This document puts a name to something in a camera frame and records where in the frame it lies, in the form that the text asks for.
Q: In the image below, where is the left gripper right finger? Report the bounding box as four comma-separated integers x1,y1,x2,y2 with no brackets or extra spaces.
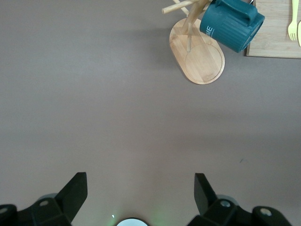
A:
188,173,290,226

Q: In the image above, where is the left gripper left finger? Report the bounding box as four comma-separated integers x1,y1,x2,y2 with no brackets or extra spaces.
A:
0,172,88,226

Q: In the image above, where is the teal ribbed cup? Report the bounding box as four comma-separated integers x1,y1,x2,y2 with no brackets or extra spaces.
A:
199,0,266,53

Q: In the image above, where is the wooden cup rack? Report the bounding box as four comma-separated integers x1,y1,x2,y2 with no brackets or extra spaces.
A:
161,0,226,85

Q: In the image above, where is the bamboo cutting board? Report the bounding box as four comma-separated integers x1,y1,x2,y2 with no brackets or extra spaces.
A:
245,0,301,59

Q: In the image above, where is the yellow plastic fork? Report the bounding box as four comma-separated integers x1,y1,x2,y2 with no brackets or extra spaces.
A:
287,0,299,41

